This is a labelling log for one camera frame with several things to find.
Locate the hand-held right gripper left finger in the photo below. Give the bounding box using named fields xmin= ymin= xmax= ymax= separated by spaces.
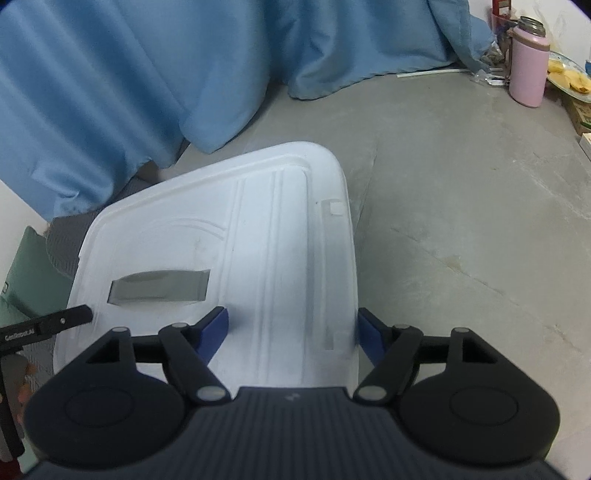
xmin=85 ymin=306 xmax=232 ymax=407

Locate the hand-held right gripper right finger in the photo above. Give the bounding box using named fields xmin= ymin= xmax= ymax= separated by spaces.
xmin=353 ymin=307 xmax=499 ymax=408

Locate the white plastic bin lid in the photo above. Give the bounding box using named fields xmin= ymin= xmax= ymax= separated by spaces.
xmin=52 ymin=141 xmax=361 ymax=388

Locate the grey desktop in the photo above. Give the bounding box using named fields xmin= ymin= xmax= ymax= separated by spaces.
xmin=157 ymin=65 xmax=591 ymax=480

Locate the person's left hand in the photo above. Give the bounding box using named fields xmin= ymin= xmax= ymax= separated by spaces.
xmin=15 ymin=356 xmax=40 ymax=411

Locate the green pillow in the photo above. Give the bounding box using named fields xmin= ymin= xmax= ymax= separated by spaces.
xmin=0 ymin=226 xmax=75 ymax=326

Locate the blue curtain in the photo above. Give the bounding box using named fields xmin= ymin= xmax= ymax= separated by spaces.
xmin=0 ymin=0 xmax=497 ymax=222

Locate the white thin stick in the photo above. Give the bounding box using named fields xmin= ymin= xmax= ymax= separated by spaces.
xmin=397 ymin=68 xmax=469 ymax=78

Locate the clear plastic bag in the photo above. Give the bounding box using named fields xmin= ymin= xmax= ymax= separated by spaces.
xmin=470 ymin=41 xmax=511 ymax=86

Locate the cardboard snack box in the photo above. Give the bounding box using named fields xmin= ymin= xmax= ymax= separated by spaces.
xmin=564 ymin=96 xmax=591 ymax=136

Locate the pink thermos bottle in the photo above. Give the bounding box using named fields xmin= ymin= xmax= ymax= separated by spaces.
xmin=508 ymin=16 xmax=551 ymax=109

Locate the plate of yellow food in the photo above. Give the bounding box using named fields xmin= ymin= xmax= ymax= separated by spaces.
xmin=547 ymin=51 xmax=591 ymax=97

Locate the red box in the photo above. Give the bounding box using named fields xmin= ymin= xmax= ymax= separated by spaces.
xmin=490 ymin=0 xmax=514 ymax=26

